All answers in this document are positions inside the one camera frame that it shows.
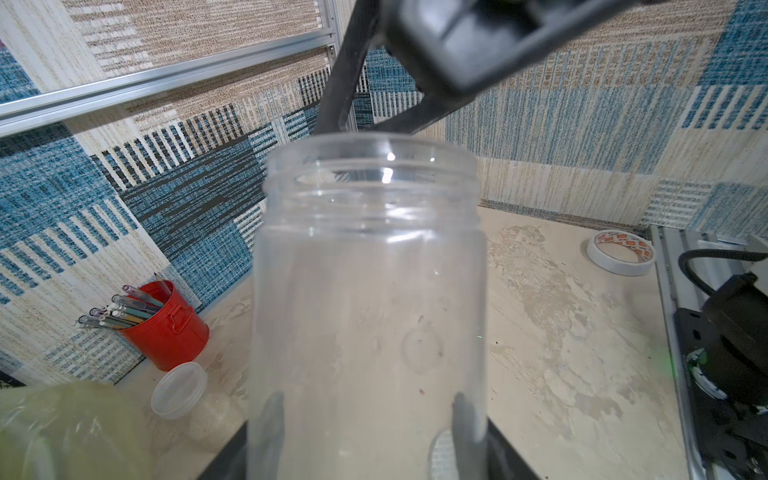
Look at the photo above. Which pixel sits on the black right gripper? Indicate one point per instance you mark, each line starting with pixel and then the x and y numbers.
pixel 452 48

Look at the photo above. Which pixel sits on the small plastic jar with rice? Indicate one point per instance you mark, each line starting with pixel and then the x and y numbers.
pixel 204 414

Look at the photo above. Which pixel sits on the roll of tape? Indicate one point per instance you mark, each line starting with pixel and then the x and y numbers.
pixel 621 253

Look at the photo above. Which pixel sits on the patterned white jar lid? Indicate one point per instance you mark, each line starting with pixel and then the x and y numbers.
pixel 442 458

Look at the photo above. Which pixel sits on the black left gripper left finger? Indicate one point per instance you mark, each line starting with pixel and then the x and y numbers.
pixel 255 450

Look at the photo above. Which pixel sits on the medium plastic jar with rice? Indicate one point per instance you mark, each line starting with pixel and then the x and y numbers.
pixel 369 274

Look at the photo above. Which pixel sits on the grey bin with yellow bag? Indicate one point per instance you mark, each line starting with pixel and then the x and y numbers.
pixel 81 430

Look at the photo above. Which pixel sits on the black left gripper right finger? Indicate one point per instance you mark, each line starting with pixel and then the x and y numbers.
pixel 491 457

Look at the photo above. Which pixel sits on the red cup with utensils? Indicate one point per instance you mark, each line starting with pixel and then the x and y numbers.
pixel 155 319

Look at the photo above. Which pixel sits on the aluminium mounting rail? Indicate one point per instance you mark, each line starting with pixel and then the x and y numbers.
pixel 714 299

